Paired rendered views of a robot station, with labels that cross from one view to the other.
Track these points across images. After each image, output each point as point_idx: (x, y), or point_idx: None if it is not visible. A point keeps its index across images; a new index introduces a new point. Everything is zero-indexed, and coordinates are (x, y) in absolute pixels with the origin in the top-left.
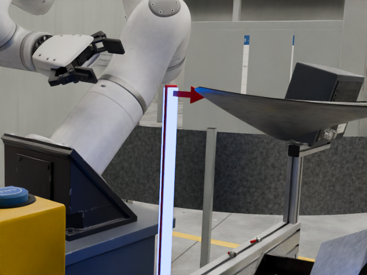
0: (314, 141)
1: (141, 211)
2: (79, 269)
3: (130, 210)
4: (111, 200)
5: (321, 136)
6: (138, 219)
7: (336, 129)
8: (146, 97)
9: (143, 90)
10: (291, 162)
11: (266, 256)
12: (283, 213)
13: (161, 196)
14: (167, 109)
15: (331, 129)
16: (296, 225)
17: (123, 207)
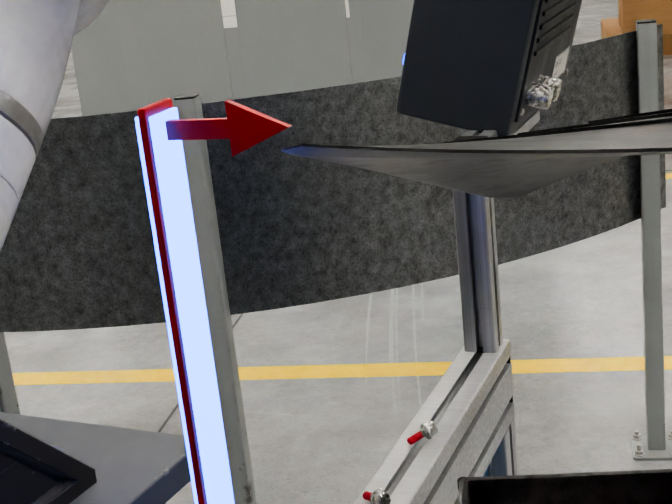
0: (512, 120)
1: (96, 440)
2: None
3: (73, 460)
4: (11, 454)
5: (525, 102)
6: (98, 475)
7: (552, 70)
8: (37, 106)
9: (24, 86)
10: (464, 194)
11: (473, 485)
12: (464, 330)
13: (193, 448)
14: (162, 185)
15: (545, 76)
16: (502, 352)
17: (50, 459)
